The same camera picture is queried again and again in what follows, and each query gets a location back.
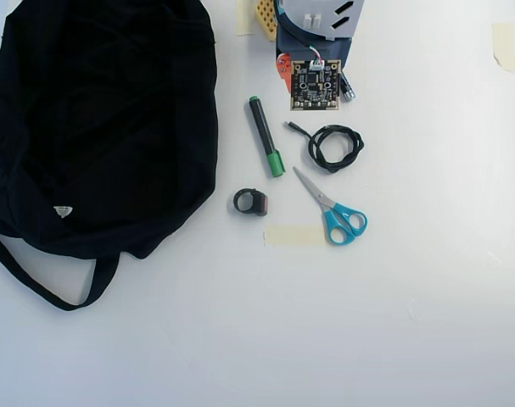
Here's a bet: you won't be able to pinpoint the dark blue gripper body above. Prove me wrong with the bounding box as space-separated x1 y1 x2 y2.
275 25 352 69

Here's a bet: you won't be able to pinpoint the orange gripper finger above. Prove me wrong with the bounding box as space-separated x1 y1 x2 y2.
276 53 294 84

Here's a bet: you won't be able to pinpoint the black fabric bag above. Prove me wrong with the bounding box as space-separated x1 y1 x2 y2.
0 0 221 313

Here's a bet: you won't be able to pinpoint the black marker with green cap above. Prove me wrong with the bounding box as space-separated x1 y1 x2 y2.
244 95 288 179

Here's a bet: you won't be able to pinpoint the long masking tape strip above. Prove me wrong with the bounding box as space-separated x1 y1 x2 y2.
263 225 328 248

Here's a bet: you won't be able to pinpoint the white and red camera cable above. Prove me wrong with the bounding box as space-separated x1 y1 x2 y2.
277 16 325 70

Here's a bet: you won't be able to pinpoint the black camera circuit board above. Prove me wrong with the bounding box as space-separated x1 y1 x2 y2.
289 59 343 113

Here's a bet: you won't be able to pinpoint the black braided USB cable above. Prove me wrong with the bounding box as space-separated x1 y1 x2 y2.
283 120 366 176

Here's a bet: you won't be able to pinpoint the scissors with blue handles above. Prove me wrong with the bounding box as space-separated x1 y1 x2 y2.
292 165 369 247

